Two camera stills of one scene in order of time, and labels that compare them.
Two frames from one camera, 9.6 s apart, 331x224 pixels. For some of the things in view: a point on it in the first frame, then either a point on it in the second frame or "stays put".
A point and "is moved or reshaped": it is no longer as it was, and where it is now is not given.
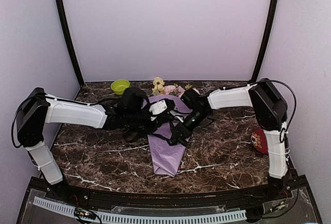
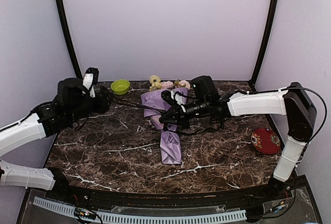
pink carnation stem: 181,90 -> 183,82
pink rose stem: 168,88 is moved or reshaped
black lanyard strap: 134,131 -> 220,121
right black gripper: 183,130 -> 179,117
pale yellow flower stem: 159,86 is moved or reshaped
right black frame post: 274,5 stays put
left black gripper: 157,123 -> 104,105
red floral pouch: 259,140 stays put
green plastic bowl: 119,86 stays put
